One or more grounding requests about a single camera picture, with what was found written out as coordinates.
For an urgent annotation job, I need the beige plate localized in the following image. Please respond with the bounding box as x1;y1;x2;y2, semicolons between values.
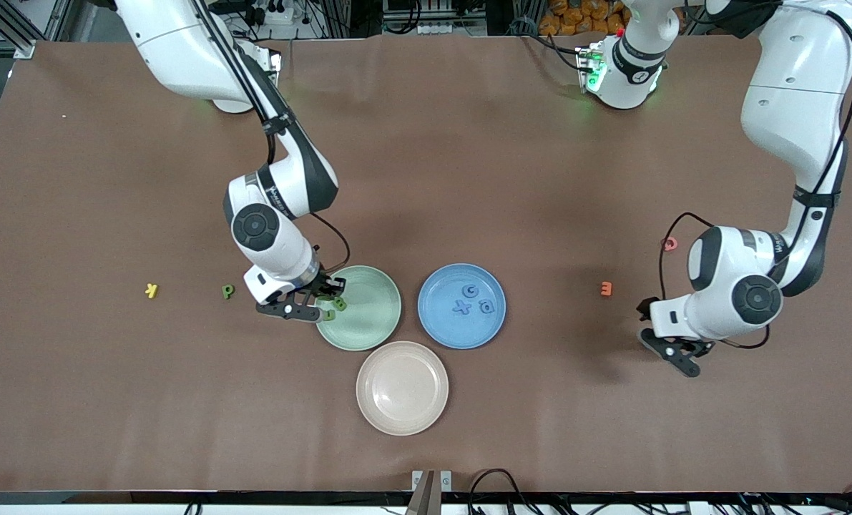
356;340;449;436

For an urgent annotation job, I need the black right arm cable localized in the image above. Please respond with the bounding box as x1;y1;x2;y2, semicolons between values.
193;0;351;280

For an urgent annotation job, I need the bag of orange items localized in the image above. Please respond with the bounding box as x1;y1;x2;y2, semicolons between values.
540;0;628;35

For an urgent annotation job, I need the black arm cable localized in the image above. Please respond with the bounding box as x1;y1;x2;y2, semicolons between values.
658;0;852;350
193;0;351;280

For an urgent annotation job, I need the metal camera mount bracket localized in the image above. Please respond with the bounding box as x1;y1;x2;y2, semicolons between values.
411;470;454;515

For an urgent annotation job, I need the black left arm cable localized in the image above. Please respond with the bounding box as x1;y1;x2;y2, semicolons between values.
658;0;852;350

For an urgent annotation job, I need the black looped cable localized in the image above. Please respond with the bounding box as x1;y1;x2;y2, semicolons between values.
467;469;541;515

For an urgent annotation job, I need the light green plate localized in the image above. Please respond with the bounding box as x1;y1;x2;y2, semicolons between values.
315;265;403;352

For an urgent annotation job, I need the long white power strip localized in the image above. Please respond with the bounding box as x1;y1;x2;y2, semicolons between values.
417;21;485;36

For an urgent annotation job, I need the blue plate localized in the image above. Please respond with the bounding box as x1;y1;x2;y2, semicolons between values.
417;263;507;350

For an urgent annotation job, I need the aluminium frame profile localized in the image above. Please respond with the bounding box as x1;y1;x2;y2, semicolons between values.
0;0;37;59

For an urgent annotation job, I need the brown table mat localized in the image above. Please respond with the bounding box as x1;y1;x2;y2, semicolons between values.
0;36;852;494

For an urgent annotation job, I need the white power strip with plugs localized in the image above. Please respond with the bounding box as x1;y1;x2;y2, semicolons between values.
250;0;294;26

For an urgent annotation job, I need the black base cable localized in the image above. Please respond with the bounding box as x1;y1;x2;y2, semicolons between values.
515;18;584;71

